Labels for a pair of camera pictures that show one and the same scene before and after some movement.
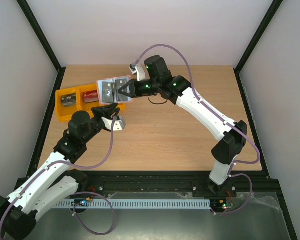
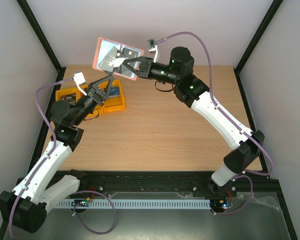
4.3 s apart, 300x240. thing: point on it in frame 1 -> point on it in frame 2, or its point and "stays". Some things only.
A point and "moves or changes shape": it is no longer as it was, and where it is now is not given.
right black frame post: [259, 31] stays
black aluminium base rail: [243, 184] stays
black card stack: [69, 100] stays
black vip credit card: [107, 95] moves or changes shape
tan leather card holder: [108, 90] -> [110, 55]
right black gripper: [132, 88] -> [146, 69]
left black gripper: [103, 111] -> [99, 98]
